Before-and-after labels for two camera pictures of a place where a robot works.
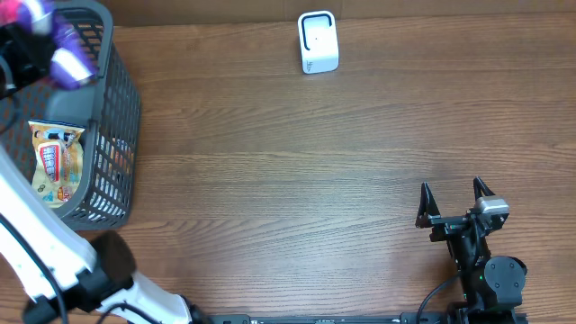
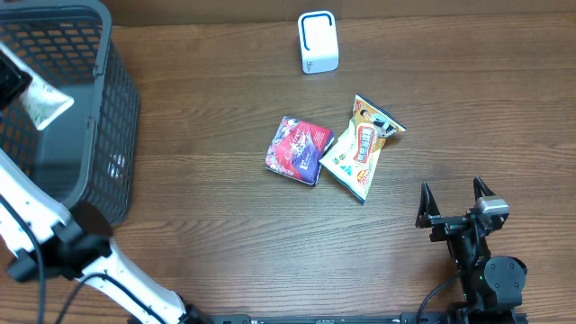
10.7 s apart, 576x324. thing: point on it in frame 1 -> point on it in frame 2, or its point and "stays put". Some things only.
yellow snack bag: [58, 153] -> [350, 164]
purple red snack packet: [71, 66] -> [296, 149]
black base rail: [331, 319] stays put
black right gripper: [427, 216] stays put
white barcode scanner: [318, 41] stays put
